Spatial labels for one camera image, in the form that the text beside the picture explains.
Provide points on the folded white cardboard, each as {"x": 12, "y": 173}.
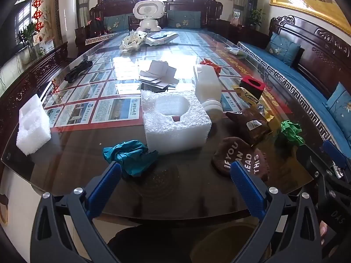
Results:
{"x": 159, "y": 70}

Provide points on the white plastic bottle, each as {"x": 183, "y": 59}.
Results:
{"x": 208, "y": 85}

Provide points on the potted green plant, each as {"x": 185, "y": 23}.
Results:
{"x": 256, "y": 17}

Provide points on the white robot toy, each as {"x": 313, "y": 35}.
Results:
{"x": 148, "y": 11}

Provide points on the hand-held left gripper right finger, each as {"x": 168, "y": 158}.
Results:
{"x": 246, "y": 190}

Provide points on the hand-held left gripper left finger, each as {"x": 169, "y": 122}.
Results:
{"x": 105, "y": 182}

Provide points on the green crumpled paper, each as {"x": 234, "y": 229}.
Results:
{"x": 292, "y": 131}

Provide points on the small clear packet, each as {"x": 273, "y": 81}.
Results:
{"x": 234, "y": 50}

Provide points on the red crumpled paper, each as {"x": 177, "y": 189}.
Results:
{"x": 211, "y": 63}

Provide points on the person's right hand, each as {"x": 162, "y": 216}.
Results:
{"x": 323, "y": 231}

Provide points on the white and blue packet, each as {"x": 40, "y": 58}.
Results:
{"x": 161, "y": 37}

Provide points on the carved wooden side cabinet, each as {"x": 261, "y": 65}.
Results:
{"x": 30, "y": 71}

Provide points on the small white box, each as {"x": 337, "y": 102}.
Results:
{"x": 46, "y": 46}

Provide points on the large white foam block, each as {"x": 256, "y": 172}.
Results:
{"x": 175, "y": 131}

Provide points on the potted bamboo plant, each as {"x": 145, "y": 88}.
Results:
{"x": 27, "y": 37}

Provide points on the brown printed sock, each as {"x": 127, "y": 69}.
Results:
{"x": 235, "y": 153}

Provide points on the red and black foam box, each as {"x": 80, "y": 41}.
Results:
{"x": 251, "y": 83}

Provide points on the white standing air conditioner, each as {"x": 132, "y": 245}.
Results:
{"x": 67, "y": 11}

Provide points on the brown sock with label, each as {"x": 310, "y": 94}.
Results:
{"x": 244, "y": 117}

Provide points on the yellow snack wrapper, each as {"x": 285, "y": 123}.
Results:
{"x": 246, "y": 95}

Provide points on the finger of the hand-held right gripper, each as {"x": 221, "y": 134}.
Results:
{"x": 334, "y": 152}
{"x": 308, "y": 156}

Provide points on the red knot wall decoration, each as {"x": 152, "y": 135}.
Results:
{"x": 37, "y": 4}

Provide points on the small white foam piece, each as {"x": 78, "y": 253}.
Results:
{"x": 33, "y": 139}

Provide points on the tan round bin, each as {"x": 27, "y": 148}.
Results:
{"x": 219, "y": 243}

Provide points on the carved wooden sofa blue seat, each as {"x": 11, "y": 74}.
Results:
{"x": 315, "y": 49}

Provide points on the black backpack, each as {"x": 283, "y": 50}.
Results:
{"x": 96, "y": 25}

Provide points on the white crumpled plastic bag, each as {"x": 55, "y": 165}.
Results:
{"x": 133, "y": 41}

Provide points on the small green picture box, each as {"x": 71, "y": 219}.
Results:
{"x": 236, "y": 16}

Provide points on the teal embroidered cushion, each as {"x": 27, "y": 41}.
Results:
{"x": 116, "y": 22}
{"x": 283, "y": 49}
{"x": 341, "y": 109}
{"x": 184, "y": 19}

